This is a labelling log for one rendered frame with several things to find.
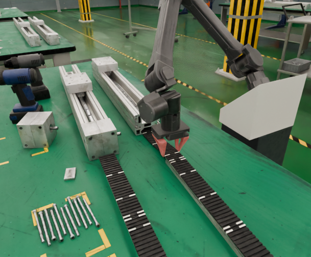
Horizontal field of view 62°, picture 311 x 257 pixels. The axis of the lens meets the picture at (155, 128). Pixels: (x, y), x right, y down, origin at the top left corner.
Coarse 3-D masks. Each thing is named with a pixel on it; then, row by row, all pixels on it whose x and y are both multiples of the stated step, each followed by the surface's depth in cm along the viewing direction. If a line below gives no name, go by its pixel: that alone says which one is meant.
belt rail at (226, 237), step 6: (168, 162) 82; (180, 180) 75; (186, 186) 72; (192, 192) 70; (198, 204) 67; (204, 210) 64; (210, 216) 62; (216, 222) 61; (222, 234) 59; (228, 240) 57; (234, 246) 55; (240, 252) 54
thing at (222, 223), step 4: (232, 216) 60; (236, 216) 60; (220, 220) 59; (224, 220) 59; (228, 220) 59; (232, 220) 58; (236, 220) 59; (240, 220) 59; (220, 224) 58; (224, 224) 58; (228, 224) 58
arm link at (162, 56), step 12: (168, 0) 86; (180, 0) 88; (168, 12) 84; (168, 24) 81; (156, 36) 81; (168, 36) 80; (156, 48) 77; (168, 48) 78; (156, 60) 73; (168, 60) 75; (156, 72) 71; (144, 84) 76; (156, 84) 72
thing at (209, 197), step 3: (207, 195) 65; (210, 195) 65; (213, 195) 66; (216, 195) 65; (198, 198) 65; (201, 198) 65; (204, 198) 65; (207, 198) 65; (210, 198) 64; (213, 198) 65; (201, 201) 64; (204, 201) 64
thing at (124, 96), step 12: (96, 72) 150; (108, 84) 125; (120, 84) 133; (108, 96) 131; (120, 96) 110; (132, 96) 117; (120, 108) 113; (132, 108) 100; (132, 120) 98; (156, 120) 99
